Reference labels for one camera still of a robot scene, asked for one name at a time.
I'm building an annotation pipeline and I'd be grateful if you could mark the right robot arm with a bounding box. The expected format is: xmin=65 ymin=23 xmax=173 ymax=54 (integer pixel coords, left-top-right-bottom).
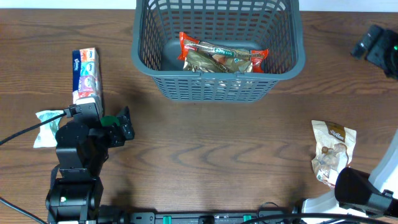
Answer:
xmin=294 ymin=120 xmax=397 ymax=223

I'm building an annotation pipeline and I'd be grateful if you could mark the red spaghetti packet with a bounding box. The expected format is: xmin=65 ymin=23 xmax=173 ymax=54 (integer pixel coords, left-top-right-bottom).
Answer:
xmin=178 ymin=32 xmax=269 ymax=73

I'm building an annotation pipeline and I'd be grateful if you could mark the colourful tissue multipack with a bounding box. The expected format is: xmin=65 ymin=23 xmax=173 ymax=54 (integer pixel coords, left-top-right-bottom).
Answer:
xmin=72 ymin=47 xmax=104 ymax=117

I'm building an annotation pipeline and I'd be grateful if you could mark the beige snack pouch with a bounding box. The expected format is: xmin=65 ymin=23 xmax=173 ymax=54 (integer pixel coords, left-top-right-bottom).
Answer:
xmin=312 ymin=120 xmax=357 ymax=189

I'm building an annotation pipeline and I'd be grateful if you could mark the grey plastic basket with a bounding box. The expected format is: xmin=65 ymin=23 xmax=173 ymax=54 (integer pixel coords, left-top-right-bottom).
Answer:
xmin=131 ymin=0 xmax=305 ymax=102

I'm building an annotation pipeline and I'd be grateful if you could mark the white green tissue packet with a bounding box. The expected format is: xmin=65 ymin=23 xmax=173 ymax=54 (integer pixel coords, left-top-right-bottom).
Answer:
xmin=34 ymin=110 xmax=63 ymax=148

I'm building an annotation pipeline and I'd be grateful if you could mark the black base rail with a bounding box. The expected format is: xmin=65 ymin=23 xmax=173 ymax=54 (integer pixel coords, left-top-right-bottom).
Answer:
xmin=98 ymin=209 xmax=287 ymax=224

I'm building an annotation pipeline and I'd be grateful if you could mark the gold foil bag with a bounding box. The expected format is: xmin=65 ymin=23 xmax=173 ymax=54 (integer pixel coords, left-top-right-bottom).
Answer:
xmin=183 ymin=50 xmax=253 ymax=73

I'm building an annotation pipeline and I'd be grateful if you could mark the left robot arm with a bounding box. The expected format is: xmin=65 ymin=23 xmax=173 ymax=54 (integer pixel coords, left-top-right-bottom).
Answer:
xmin=45 ymin=103 xmax=135 ymax=223

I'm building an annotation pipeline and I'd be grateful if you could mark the green lid jar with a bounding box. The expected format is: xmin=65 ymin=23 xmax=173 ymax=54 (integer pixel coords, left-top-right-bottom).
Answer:
xmin=100 ymin=115 xmax=120 ymax=127

